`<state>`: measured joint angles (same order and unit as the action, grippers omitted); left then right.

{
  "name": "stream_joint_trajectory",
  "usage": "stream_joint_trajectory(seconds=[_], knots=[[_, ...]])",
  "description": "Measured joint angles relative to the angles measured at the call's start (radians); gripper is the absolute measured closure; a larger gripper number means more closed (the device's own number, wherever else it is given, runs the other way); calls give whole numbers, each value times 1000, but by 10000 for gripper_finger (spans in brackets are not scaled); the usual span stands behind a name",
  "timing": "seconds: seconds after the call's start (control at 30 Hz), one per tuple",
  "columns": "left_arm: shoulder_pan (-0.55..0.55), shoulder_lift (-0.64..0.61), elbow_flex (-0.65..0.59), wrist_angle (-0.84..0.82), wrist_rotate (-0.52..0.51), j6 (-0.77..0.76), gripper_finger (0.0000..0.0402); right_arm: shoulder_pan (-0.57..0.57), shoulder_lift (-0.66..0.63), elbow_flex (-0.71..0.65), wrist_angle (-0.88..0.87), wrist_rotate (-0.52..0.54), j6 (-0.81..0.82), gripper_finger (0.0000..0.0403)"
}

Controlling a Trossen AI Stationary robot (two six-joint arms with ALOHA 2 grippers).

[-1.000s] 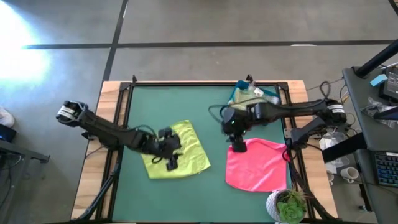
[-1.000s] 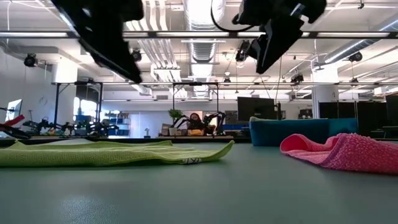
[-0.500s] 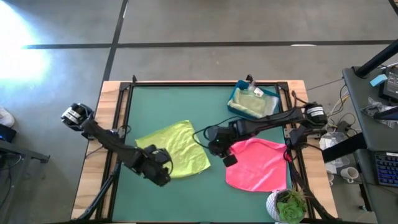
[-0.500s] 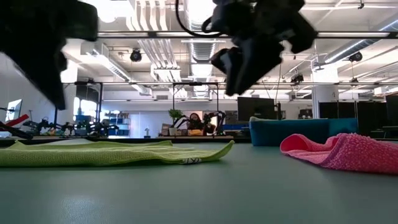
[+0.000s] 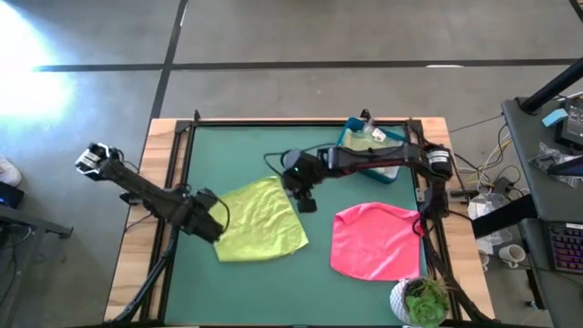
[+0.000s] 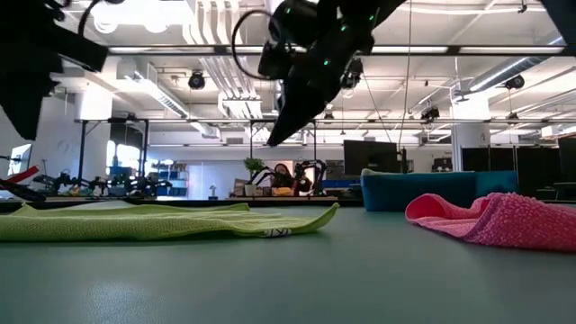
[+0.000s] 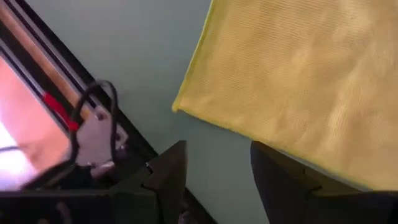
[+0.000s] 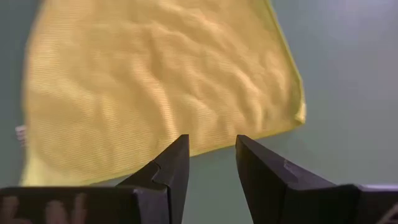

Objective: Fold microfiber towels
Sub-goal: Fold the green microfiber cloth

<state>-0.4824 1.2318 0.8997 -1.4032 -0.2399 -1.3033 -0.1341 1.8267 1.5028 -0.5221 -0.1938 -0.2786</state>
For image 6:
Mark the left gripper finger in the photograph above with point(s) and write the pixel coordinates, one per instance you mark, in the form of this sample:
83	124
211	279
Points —
24	103

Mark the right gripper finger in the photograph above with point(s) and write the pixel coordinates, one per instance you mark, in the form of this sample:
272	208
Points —
294	117

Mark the lime green microfiber towel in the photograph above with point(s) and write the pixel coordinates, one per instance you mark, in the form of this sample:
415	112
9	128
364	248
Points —
135	222

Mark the pink microfiber towel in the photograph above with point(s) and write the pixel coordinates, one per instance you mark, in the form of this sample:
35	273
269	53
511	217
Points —
517	220

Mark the black ceiling spotlight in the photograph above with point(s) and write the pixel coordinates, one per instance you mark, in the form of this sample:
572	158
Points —
196	81
430	113
355	76
514	82

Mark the white-screen monitor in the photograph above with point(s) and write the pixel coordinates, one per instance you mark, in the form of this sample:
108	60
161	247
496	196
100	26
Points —
21	155

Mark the person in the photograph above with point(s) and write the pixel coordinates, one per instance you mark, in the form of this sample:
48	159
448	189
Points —
283	175

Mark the potted green plant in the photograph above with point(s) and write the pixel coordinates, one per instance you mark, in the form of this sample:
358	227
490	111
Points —
253	165

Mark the red bar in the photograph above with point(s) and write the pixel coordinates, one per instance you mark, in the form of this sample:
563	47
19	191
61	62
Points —
24	173

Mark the yellow distant object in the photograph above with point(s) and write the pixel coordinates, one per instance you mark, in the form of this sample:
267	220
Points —
282	191

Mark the wooden distant table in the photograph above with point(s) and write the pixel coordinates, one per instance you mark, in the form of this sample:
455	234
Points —
288	198

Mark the large black monitor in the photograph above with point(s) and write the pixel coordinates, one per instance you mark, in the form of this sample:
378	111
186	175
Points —
369	157

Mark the small grey object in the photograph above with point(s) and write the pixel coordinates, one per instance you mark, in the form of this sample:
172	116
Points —
213	191

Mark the blue storage shelf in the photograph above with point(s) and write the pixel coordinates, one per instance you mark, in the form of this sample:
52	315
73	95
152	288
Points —
173	177

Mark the small black monitor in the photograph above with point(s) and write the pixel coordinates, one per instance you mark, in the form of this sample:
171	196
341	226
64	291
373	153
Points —
443	165

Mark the blue plastic bin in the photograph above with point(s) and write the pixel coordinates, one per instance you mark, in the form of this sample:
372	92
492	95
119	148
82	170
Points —
427	193

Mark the green table mat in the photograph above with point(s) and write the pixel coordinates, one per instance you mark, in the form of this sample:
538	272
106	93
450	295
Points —
270	279

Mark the black partition panels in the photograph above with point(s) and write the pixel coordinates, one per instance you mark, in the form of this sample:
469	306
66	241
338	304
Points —
517	159

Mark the black gantry frame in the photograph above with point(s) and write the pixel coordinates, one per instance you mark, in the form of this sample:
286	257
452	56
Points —
81	157
314	153

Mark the black overhead frame bar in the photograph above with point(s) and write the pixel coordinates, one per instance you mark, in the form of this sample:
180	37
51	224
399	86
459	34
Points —
180	49

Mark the silver ventilation duct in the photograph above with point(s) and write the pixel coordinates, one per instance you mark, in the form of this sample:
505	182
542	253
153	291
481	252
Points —
504	72

